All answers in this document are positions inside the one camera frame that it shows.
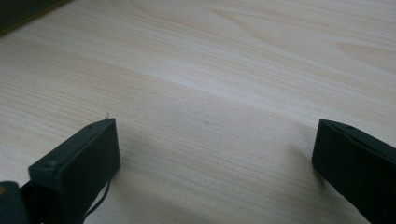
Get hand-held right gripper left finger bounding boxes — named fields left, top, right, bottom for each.
left=27, top=118, right=121, bottom=224

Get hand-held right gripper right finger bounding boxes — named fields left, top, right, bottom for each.
left=312, top=119, right=396, bottom=224

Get thin black wire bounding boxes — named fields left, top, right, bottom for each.
left=83, top=180, right=112, bottom=218

